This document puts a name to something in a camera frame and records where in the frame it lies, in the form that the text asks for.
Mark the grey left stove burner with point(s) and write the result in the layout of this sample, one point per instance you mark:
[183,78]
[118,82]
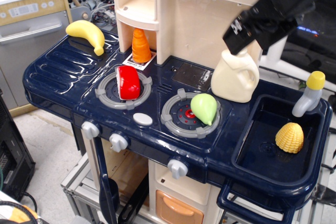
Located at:
[107,93]

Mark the grey left stove knob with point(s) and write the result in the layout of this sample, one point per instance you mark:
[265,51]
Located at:
[90,130]

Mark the aluminium extrusion frame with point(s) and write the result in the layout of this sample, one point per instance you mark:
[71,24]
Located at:
[81,192]

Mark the cream detergent bottle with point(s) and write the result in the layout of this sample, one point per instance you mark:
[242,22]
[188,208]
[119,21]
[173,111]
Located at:
[235,77]

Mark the cream toy kitchen shelf unit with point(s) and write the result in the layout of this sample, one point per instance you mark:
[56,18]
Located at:
[188,30]

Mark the grey right stove burner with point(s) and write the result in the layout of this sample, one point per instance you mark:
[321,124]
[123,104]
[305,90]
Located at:
[178,117]

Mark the grey stove knob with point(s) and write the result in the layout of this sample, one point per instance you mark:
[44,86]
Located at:
[177,168]
[90,130]
[118,142]

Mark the navy toy kitchen counter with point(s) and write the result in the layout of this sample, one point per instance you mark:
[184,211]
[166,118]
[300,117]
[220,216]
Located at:
[257,150]

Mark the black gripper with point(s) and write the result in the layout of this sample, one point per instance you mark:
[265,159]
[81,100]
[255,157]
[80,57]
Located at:
[267,22]

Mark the orange toy carrot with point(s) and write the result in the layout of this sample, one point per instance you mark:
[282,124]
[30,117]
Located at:
[140,47]

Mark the orange toy drawer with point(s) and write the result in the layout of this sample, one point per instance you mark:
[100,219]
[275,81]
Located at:
[172,210]

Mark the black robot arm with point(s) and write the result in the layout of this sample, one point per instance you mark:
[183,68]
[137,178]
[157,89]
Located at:
[267,22]

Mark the yellow toy banana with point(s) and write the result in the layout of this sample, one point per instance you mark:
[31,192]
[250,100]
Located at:
[87,30]

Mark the grey right stove knob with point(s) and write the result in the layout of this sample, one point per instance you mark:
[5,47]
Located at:
[177,168]

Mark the grey toy faucet yellow cap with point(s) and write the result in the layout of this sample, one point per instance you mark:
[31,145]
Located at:
[311,95]

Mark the black computer case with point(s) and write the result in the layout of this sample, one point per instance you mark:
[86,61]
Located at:
[17,165]

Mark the grey stove burner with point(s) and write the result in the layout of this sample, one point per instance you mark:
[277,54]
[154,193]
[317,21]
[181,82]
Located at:
[178,117]
[107,93]

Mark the black monitor screen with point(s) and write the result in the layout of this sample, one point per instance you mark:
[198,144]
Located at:
[312,45]

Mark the green toy pear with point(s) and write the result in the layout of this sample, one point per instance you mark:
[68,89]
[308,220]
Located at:
[204,107]

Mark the navy toy spoon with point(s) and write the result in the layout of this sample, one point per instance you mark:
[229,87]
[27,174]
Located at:
[109,192]

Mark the white pvc pipe frame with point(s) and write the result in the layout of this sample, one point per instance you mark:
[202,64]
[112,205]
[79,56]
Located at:
[278,61]

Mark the yellow toy corn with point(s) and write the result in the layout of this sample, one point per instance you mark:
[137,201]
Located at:
[290,138]

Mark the grey oval button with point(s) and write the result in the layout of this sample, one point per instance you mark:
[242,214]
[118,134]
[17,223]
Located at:
[142,119]

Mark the grey middle stove knob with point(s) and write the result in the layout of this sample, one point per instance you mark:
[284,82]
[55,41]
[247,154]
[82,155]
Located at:
[118,142]

